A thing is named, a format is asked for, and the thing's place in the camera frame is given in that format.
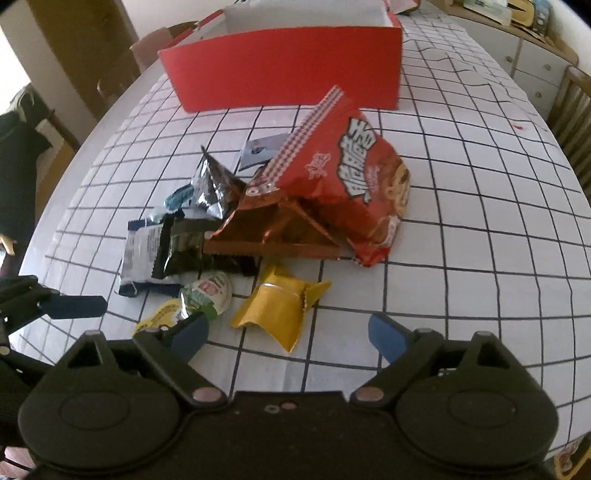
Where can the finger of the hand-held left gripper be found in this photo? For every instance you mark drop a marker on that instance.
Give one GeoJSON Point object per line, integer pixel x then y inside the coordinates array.
{"type": "Point", "coordinates": [23, 357]}
{"type": "Point", "coordinates": [78, 307]}

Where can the gold snack packet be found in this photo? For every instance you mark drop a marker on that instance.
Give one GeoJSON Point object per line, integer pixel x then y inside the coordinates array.
{"type": "Point", "coordinates": [272, 314]}

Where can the brown triangular snack packet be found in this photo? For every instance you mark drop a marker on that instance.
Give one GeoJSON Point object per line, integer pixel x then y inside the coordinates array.
{"type": "Point", "coordinates": [268, 230]}

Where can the black snack packet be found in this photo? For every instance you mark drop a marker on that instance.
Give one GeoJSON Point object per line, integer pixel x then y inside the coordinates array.
{"type": "Point", "coordinates": [189, 254]}

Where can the small teal candy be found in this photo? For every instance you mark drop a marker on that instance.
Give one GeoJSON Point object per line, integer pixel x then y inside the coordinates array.
{"type": "Point", "coordinates": [179, 197]}

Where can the wooden chair with dark seat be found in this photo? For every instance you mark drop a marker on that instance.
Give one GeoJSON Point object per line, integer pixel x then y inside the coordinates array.
{"type": "Point", "coordinates": [570, 120]}

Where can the white checked tablecloth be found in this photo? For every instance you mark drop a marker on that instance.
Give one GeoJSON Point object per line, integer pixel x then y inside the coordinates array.
{"type": "Point", "coordinates": [461, 230]}

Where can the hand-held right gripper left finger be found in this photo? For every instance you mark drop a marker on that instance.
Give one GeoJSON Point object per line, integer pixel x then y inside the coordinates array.
{"type": "Point", "coordinates": [189, 334]}

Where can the green and white jelly cup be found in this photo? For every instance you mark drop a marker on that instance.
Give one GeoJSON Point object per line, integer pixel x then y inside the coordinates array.
{"type": "Point", "coordinates": [207, 290]}

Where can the small yellow packet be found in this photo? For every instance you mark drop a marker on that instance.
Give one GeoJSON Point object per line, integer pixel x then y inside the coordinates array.
{"type": "Point", "coordinates": [159, 316]}

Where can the wooden chair with pink cloth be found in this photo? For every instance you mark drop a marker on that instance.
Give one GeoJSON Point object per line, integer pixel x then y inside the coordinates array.
{"type": "Point", "coordinates": [182, 28]}

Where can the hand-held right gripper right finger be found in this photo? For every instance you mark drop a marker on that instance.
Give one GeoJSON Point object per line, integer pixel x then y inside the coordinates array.
{"type": "Point", "coordinates": [385, 334]}

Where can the white cabinet with wooden top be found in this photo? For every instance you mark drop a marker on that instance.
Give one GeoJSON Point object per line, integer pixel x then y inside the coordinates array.
{"type": "Point", "coordinates": [531, 64]}

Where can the small grey-blue packet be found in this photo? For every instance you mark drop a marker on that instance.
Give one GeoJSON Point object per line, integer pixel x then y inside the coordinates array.
{"type": "Point", "coordinates": [258, 150]}

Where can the blue and white snack packet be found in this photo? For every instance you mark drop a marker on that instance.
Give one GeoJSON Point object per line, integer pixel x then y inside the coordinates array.
{"type": "Point", "coordinates": [138, 249]}

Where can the red cardboard box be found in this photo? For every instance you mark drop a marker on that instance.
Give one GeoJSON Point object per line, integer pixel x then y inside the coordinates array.
{"type": "Point", "coordinates": [286, 69]}

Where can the silver dark snack packet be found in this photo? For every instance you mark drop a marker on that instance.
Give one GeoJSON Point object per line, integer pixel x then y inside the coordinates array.
{"type": "Point", "coordinates": [214, 184]}

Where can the dark bag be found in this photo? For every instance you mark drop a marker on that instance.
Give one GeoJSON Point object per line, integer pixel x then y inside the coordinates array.
{"type": "Point", "coordinates": [21, 152]}

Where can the pink cloth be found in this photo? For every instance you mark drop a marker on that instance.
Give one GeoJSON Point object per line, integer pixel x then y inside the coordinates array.
{"type": "Point", "coordinates": [150, 48]}

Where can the large red snack bag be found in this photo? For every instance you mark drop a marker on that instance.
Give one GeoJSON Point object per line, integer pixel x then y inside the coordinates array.
{"type": "Point", "coordinates": [360, 184]}

